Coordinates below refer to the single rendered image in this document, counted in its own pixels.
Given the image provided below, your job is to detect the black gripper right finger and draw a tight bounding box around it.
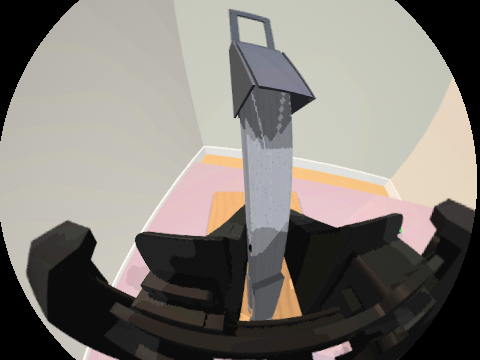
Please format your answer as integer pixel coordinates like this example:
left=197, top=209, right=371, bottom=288
left=283, top=209, right=404, bottom=316

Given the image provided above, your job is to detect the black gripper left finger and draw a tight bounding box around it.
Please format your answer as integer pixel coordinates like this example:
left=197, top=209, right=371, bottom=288
left=135, top=205, right=248, bottom=320

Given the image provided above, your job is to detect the light wooden board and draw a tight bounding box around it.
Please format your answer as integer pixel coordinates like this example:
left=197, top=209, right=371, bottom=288
left=207, top=192, right=303, bottom=320

